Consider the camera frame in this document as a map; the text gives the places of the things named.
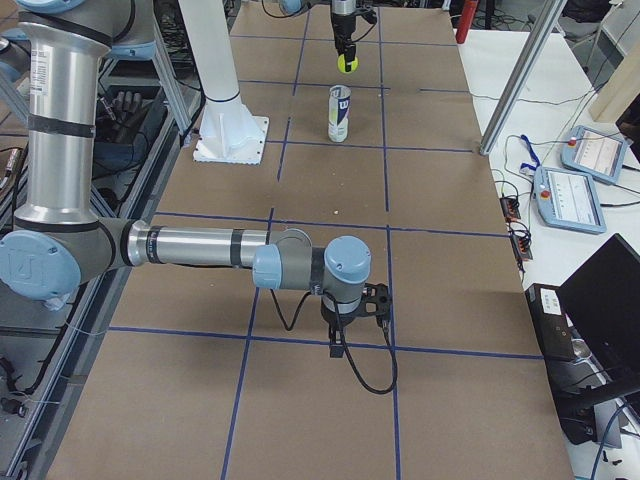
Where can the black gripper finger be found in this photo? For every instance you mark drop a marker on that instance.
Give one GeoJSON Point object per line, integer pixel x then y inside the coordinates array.
{"type": "Point", "coordinates": [336, 344]}
{"type": "Point", "coordinates": [349, 50]}

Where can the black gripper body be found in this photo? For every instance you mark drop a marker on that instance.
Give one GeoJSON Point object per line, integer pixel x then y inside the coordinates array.
{"type": "Point", "coordinates": [342, 26]}
{"type": "Point", "coordinates": [331, 318]}

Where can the yellow tennis ball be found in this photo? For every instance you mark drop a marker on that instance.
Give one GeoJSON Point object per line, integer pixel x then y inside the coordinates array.
{"type": "Point", "coordinates": [346, 66]}

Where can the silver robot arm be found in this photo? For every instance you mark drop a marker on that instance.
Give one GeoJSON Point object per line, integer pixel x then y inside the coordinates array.
{"type": "Point", "coordinates": [58, 243]}
{"type": "Point", "coordinates": [292, 8]}

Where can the clear tennis ball can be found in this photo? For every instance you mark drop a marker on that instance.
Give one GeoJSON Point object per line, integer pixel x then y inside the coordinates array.
{"type": "Point", "coordinates": [338, 112]}

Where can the red fire extinguisher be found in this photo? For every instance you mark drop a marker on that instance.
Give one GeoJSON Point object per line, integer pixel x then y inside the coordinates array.
{"type": "Point", "coordinates": [466, 20]}

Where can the near black orange connector box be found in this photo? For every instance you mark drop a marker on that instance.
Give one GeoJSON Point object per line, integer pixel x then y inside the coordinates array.
{"type": "Point", "coordinates": [521, 245]}

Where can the black orange connector box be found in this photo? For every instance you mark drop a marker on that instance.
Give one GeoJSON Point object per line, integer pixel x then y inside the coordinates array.
{"type": "Point", "coordinates": [521, 245]}
{"type": "Point", "coordinates": [510, 208]}

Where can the far black orange connector box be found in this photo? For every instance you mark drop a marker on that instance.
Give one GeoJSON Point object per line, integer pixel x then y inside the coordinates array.
{"type": "Point", "coordinates": [510, 208]}

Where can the black computer box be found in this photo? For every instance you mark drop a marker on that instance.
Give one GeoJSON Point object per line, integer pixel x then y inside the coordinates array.
{"type": "Point", "coordinates": [570, 360]}

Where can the near blue teach pendant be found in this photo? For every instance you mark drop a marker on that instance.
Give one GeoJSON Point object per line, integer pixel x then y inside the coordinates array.
{"type": "Point", "coordinates": [568, 200]}

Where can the blue teach pendant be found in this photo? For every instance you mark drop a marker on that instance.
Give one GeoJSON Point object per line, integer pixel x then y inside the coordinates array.
{"type": "Point", "coordinates": [596, 153]}
{"type": "Point", "coordinates": [568, 200]}

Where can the far blue teach pendant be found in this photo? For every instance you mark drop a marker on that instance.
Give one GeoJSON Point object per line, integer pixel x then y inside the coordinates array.
{"type": "Point", "coordinates": [596, 153]}

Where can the black monitor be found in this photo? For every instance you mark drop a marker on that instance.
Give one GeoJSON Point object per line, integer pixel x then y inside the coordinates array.
{"type": "Point", "coordinates": [601, 299]}

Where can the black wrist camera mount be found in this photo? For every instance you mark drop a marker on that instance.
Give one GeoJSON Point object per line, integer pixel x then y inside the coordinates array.
{"type": "Point", "coordinates": [377, 302]}
{"type": "Point", "coordinates": [367, 13]}

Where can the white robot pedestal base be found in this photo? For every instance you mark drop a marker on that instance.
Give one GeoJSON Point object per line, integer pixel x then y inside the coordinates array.
{"type": "Point", "coordinates": [228, 131]}

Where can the aluminium frame post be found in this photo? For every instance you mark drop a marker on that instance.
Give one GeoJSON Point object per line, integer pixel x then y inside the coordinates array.
{"type": "Point", "coordinates": [536, 40]}

